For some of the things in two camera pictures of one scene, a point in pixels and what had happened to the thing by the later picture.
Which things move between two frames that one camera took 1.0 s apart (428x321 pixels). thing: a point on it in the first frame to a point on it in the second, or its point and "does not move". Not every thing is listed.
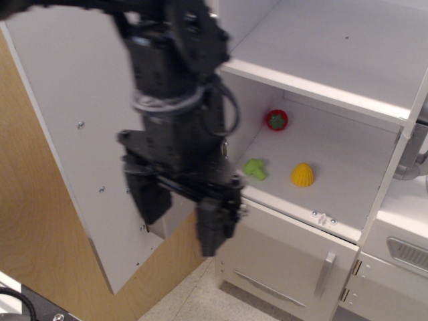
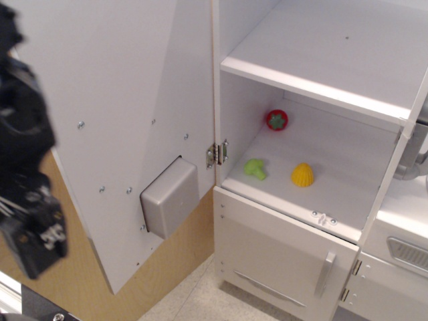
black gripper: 183,144 to 33,223
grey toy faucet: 412,166 does not move
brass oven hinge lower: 344,295 does not move
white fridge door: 75,66 does not move
